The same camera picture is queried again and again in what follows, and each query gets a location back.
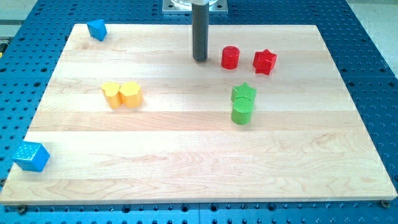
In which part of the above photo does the blue triangle block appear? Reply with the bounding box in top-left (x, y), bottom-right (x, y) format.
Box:
top-left (87, 19), bottom-right (107, 42)

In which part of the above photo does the blue cube block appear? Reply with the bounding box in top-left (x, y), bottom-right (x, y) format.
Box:
top-left (12, 141), bottom-right (50, 172)

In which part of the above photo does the green cylinder block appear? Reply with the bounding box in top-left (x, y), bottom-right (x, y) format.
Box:
top-left (231, 98), bottom-right (254, 125)

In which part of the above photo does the green star block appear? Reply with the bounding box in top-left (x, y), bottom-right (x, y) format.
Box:
top-left (231, 83), bottom-right (257, 103)

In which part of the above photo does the red cylinder block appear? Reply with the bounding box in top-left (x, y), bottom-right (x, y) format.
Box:
top-left (221, 46), bottom-right (240, 70)

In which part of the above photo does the light wooden board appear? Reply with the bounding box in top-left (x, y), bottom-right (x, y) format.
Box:
top-left (1, 24), bottom-right (397, 205)

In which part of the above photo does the yellow hexagon block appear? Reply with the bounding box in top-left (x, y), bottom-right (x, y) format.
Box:
top-left (119, 82), bottom-right (143, 108)

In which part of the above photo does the red star block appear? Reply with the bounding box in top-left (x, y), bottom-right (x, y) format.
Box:
top-left (252, 49), bottom-right (277, 75)

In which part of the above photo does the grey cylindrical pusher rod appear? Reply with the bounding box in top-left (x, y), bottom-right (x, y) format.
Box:
top-left (192, 1), bottom-right (210, 61)

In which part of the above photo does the metal robot mounting plate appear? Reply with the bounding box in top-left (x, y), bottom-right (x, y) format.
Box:
top-left (162, 0), bottom-right (228, 14)

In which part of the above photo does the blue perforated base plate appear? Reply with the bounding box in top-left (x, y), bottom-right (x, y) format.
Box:
top-left (1, 1), bottom-right (397, 223)

